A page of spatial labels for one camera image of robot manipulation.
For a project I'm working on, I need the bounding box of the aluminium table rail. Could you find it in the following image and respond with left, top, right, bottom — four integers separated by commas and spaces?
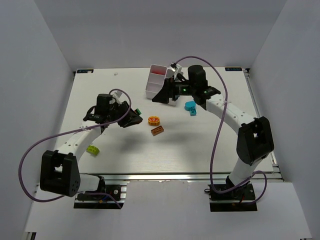
79, 171, 283, 183

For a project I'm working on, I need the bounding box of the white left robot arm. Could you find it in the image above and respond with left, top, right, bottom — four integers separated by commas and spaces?
40, 93, 143, 197

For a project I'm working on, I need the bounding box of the white divided container left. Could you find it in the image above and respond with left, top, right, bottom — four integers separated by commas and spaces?
145, 64, 167, 100

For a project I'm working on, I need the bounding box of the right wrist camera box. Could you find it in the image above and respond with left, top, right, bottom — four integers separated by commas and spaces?
166, 62, 184, 82

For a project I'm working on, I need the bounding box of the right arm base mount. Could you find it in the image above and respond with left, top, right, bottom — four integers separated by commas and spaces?
204, 182, 258, 213

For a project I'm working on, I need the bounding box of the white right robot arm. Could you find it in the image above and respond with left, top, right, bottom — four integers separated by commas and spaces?
152, 63, 275, 189

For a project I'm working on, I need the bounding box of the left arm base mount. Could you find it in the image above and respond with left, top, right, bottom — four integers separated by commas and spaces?
73, 176, 127, 210

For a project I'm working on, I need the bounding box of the left blue corner label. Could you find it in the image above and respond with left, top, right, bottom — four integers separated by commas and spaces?
76, 69, 94, 74

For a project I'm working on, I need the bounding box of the blue table corner label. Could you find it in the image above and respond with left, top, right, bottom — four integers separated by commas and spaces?
224, 67, 243, 72

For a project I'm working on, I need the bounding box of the teal rounded lego brick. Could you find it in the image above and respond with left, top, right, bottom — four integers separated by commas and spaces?
184, 101, 196, 111

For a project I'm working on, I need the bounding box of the brown lego plate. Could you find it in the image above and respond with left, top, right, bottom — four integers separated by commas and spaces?
151, 125, 164, 136

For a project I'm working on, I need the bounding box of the lime green lego brick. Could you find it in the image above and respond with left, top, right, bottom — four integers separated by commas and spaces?
86, 145, 100, 156

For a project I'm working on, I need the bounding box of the small teal lego brick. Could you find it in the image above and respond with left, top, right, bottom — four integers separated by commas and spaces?
189, 108, 197, 116

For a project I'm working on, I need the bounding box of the yellow butterfly lego brick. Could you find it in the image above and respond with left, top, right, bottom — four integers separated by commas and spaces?
147, 116, 160, 126

